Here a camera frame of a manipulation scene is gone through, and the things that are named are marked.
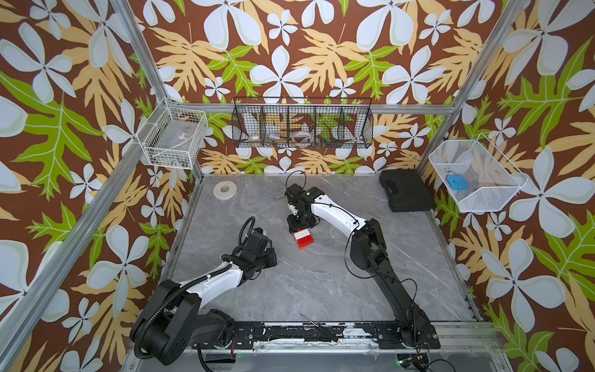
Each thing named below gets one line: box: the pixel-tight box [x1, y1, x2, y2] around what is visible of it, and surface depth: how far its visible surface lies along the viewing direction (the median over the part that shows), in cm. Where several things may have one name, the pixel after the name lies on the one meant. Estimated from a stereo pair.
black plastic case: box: [378, 168, 434, 213], surface depth 113 cm
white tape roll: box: [212, 180, 238, 200], surface depth 117 cm
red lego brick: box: [296, 234, 315, 251], surface depth 95 cm
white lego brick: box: [292, 227, 311, 240], surface depth 96 cm
